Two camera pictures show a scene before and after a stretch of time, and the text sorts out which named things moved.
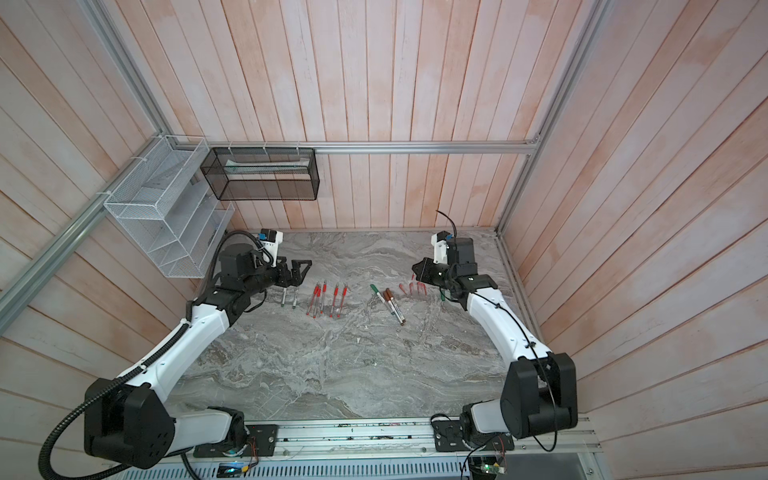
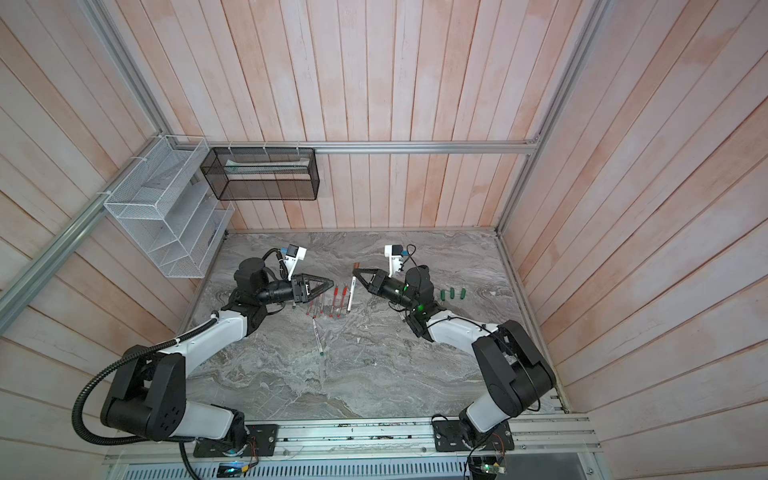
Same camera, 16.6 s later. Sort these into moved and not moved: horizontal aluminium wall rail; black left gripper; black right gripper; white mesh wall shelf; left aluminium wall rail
Moved: black left gripper; black right gripper
Not moved: left aluminium wall rail; horizontal aluminium wall rail; white mesh wall shelf
